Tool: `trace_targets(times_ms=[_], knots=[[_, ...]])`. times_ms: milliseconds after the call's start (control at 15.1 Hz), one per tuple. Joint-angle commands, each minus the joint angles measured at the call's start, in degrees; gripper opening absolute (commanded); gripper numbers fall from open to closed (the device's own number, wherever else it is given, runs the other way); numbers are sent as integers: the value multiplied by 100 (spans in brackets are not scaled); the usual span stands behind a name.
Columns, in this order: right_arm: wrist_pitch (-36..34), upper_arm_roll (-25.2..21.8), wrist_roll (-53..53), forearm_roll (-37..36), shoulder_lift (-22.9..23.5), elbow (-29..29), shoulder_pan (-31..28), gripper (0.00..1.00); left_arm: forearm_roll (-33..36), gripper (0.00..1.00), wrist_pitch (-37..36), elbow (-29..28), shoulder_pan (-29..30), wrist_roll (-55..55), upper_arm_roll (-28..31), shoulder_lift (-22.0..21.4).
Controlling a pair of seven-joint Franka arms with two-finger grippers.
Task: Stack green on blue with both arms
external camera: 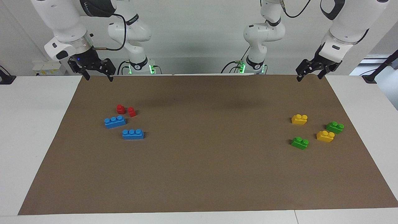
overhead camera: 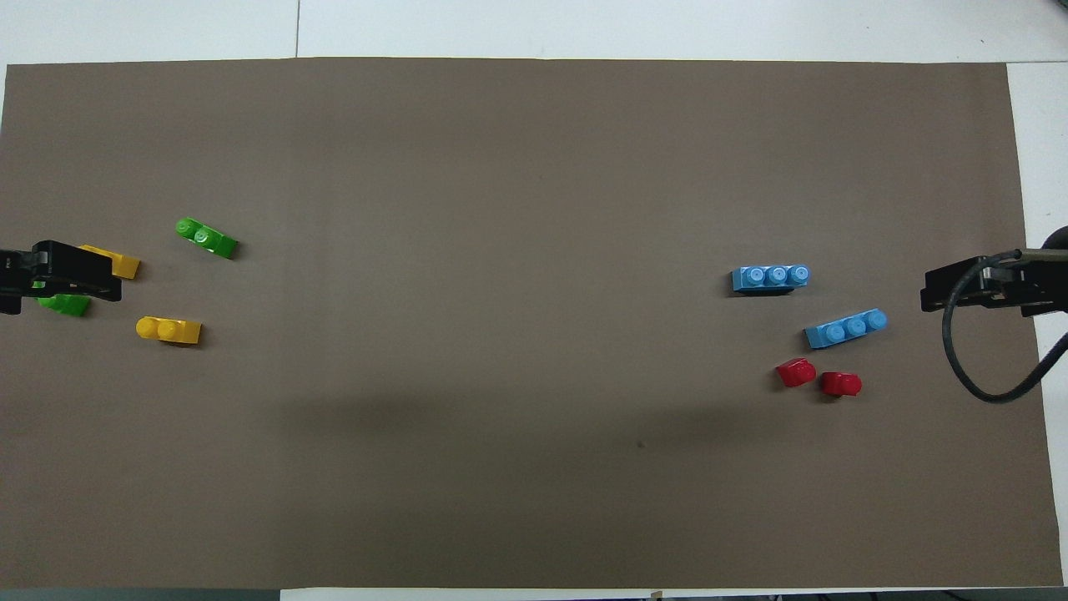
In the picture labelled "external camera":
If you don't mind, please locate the blue three-stud toy brick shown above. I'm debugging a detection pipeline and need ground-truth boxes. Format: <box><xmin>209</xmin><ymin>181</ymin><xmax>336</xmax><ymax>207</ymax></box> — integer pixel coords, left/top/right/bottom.
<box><xmin>104</xmin><ymin>115</ymin><xmax>127</xmax><ymax>129</ymax></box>
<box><xmin>122</xmin><ymin>129</ymin><xmax>145</xmax><ymax>140</ymax></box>

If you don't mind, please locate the green two-stud toy brick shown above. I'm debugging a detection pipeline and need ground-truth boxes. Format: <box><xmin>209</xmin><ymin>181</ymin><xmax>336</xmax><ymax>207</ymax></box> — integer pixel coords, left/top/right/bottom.
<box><xmin>291</xmin><ymin>137</ymin><xmax>309</xmax><ymax>150</ymax></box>
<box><xmin>326</xmin><ymin>121</ymin><xmax>345</xmax><ymax>134</ymax></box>

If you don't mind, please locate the white power strip box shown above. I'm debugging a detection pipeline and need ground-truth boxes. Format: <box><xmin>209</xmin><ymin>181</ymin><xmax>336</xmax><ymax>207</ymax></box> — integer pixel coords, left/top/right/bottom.
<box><xmin>32</xmin><ymin>61</ymin><xmax>67</xmax><ymax>76</ymax></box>

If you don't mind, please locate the yellow two-stud toy brick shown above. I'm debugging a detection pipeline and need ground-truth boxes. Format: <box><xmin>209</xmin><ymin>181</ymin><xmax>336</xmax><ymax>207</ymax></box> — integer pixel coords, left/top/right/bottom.
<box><xmin>291</xmin><ymin>114</ymin><xmax>308</xmax><ymax>125</ymax></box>
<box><xmin>316</xmin><ymin>130</ymin><xmax>335</xmax><ymax>143</ymax></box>

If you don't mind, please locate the black table clamp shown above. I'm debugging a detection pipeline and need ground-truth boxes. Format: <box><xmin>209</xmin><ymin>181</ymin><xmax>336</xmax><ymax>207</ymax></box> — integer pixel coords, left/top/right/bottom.
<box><xmin>0</xmin><ymin>65</ymin><xmax>16</xmax><ymax>85</ymax></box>

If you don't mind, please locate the brown paper table mat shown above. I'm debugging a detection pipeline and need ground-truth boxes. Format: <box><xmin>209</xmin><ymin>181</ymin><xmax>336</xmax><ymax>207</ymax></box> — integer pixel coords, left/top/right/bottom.
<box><xmin>18</xmin><ymin>74</ymin><xmax>398</xmax><ymax>216</ymax></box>

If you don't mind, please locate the black right base cable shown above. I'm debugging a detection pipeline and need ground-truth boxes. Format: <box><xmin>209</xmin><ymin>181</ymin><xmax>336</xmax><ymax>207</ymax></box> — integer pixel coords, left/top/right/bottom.
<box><xmin>117</xmin><ymin>60</ymin><xmax>131</xmax><ymax>75</ymax></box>

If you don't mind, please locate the black base cable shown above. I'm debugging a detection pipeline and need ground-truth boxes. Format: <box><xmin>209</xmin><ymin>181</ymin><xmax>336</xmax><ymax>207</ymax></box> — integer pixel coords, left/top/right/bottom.
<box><xmin>117</xmin><ymin>60</ymin><xmax>131</xmax><ymax>75</ymax></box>
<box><xmin>221</xmin><ymin>46</ymin><xmax>251</xmax><ymax>74</ymax></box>

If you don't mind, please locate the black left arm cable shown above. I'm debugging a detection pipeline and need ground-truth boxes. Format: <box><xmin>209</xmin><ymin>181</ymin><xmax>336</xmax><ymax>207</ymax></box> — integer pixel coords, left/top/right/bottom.
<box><xmin>281</xmin><ymin>0</ymin><xmax>312</xmax><ymax>18</ymax></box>

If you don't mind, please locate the black left base cable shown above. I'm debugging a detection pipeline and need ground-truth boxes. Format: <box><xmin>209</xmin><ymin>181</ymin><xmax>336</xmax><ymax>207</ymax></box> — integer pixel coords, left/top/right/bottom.
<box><xmin>221</xmin><ymin>46</ymin><xmax>251</xmax><ymax>74</ymax></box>

